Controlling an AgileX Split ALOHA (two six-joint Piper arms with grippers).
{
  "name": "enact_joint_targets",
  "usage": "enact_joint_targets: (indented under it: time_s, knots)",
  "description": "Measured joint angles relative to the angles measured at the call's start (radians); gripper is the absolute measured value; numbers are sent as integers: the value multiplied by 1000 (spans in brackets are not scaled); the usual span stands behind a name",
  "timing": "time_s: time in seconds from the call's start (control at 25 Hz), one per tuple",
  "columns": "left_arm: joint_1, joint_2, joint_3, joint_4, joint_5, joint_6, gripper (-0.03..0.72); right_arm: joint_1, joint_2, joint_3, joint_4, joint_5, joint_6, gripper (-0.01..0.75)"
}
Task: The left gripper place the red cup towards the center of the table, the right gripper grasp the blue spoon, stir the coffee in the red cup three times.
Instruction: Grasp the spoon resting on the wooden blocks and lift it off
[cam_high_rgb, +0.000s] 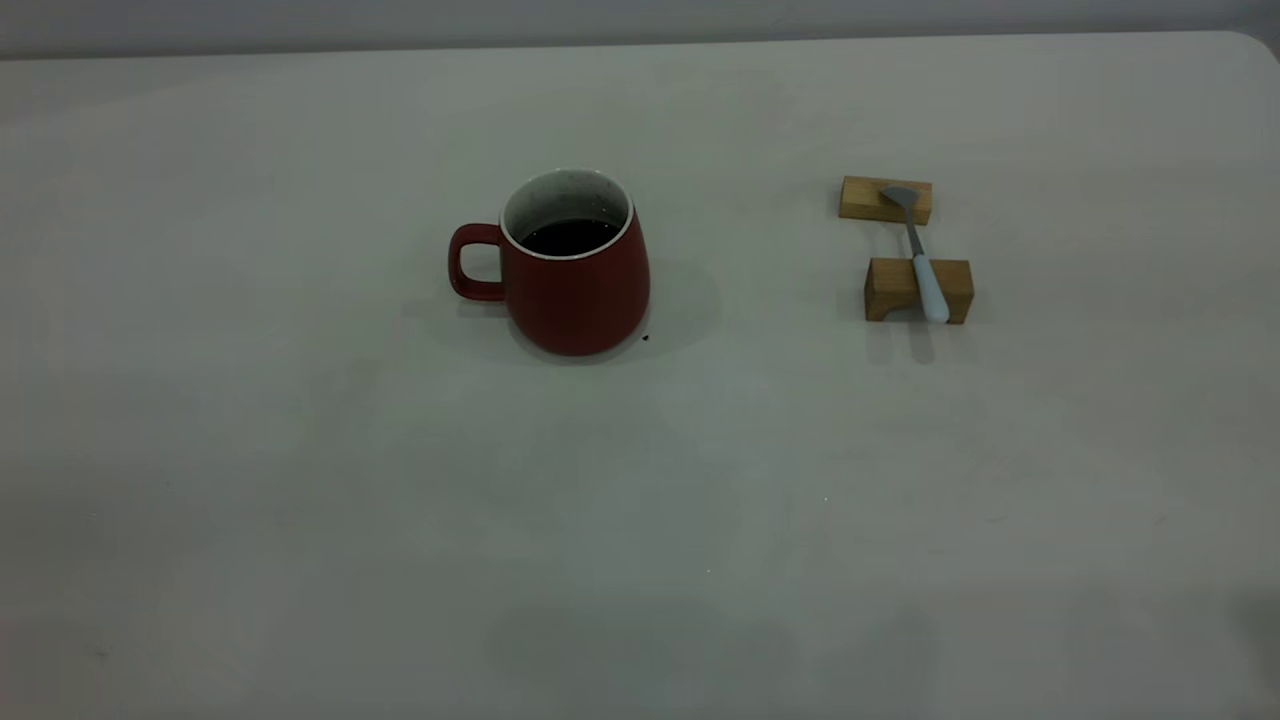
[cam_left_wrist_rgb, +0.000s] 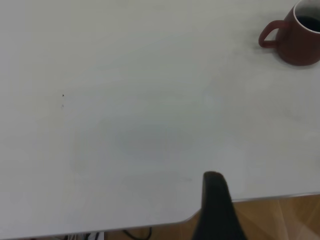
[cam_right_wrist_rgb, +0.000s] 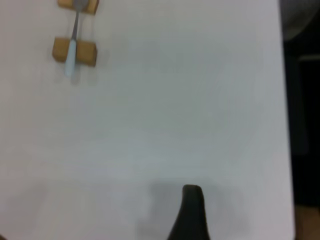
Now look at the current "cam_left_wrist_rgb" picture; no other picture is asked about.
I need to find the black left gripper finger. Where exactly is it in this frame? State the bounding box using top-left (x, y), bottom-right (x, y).
top-left (191, 171), bottom-right (250, 240)

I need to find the red ceramic mug with coffee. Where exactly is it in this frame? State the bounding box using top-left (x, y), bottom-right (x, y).
top-left (258, 0), bottom-right (320, 67)

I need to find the black cable under table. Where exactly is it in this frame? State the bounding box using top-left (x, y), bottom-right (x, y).
top-left (121, 226), bottom-right (152, 238)

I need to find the white cable under table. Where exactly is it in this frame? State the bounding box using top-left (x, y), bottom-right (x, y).
top-left (67, 231), bottom-right (105, 240)

